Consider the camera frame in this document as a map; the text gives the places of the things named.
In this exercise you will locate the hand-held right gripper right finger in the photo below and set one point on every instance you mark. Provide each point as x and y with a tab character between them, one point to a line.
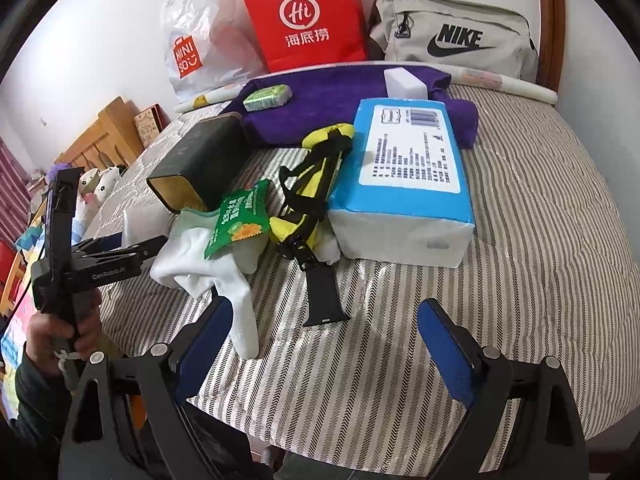
445	355

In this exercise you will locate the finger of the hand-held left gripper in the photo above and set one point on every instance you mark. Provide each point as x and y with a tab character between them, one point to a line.
97	246
145	246

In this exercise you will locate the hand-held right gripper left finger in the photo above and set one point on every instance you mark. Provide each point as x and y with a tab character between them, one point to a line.
205	342

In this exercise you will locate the plain white sock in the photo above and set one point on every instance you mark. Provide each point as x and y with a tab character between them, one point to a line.
237	310

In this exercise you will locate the white sock with green cuff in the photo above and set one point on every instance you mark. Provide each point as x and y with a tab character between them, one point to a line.
192	220

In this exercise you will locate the person's left forearm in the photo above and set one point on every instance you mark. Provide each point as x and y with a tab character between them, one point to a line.
37	400

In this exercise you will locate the person's left hand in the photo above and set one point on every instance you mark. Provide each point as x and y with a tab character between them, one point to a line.
45	332

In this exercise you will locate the white plush toy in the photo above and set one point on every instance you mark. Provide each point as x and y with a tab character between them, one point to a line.
100	185

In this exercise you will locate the red striped curtain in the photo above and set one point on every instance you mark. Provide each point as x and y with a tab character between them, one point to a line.
12	195

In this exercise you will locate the purple fuzzy toy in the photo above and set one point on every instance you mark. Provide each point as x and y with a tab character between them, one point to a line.
57	170

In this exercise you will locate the green snack packet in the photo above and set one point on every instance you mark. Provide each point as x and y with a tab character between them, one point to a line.
235	220

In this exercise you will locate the dark tin box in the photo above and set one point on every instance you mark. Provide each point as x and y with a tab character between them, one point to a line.
200	150

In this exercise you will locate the printed cardboard box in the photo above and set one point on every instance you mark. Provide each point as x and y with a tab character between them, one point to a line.
147	125

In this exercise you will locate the black watch band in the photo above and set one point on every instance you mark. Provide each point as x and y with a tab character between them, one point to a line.
320	300

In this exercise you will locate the blue tissue pack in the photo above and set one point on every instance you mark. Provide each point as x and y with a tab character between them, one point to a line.
400	230

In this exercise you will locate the striped bed sheet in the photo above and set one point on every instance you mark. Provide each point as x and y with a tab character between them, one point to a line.
525	210

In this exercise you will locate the small green wrapped packet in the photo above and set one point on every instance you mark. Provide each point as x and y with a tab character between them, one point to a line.
267	97

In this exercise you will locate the purple towel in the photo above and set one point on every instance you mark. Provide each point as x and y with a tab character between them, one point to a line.
310	105

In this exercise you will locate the white plastic shopping bag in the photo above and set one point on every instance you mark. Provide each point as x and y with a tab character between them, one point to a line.
210	25

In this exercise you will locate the red paper bag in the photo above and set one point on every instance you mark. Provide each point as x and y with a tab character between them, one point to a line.
260	35

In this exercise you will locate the white eraser block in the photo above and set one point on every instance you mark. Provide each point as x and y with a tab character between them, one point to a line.
405	82

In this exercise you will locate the white printed paper roll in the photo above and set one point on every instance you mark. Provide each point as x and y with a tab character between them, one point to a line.
500	82

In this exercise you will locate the grey waist bag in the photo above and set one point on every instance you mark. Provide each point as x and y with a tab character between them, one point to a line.
450	15

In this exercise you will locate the brown wooden headboard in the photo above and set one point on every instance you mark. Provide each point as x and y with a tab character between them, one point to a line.
552	10

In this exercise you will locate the light wooden bed frame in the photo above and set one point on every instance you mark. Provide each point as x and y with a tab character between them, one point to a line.
100	135

